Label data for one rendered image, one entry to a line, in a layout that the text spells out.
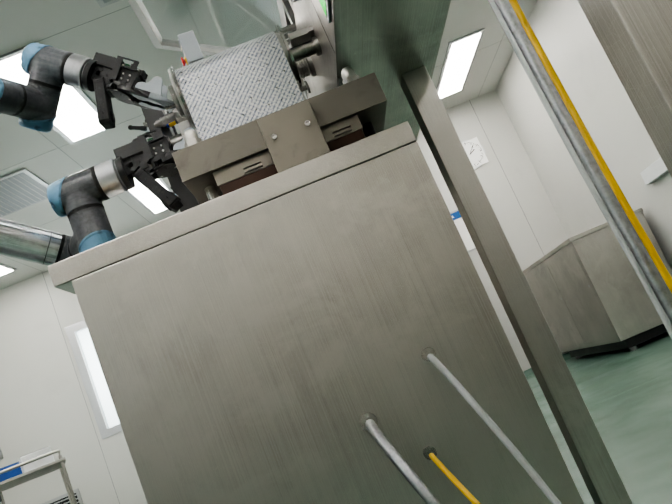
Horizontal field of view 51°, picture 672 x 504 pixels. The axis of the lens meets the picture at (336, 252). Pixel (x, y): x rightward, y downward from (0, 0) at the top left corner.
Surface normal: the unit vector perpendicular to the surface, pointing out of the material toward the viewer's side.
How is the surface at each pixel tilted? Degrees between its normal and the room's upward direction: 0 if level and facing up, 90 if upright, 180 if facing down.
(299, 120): 90
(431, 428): 90
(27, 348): 90
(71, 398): 90
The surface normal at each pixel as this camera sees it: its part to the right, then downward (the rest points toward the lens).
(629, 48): -0.92, 0.38
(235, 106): -0.03, -0.19
